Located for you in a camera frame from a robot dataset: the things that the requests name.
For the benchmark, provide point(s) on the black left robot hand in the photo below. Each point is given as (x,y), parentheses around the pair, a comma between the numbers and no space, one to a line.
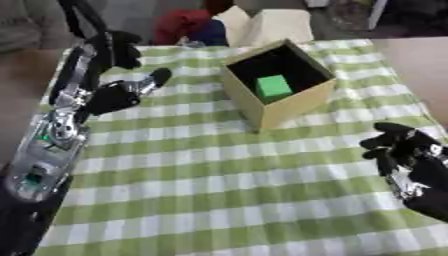
(114,96)

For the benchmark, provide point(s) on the green cube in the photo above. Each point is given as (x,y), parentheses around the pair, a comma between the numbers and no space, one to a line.
(273,87)

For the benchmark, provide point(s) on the white pole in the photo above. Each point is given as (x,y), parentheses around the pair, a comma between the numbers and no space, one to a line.
(377,13)

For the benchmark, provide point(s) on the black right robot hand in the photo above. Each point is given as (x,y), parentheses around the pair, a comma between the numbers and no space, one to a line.
(429,173)

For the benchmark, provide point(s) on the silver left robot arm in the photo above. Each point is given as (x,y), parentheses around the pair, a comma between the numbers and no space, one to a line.
(46,156)

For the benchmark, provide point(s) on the tan cardboard box black inside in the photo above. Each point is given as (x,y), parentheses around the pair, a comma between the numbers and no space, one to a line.
(291,106)

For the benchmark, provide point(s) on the dark blue bag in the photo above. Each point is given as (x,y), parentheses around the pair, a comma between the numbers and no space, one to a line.
(211,33)

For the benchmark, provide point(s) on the red bag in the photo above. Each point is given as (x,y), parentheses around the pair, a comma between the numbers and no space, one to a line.
(181,25)

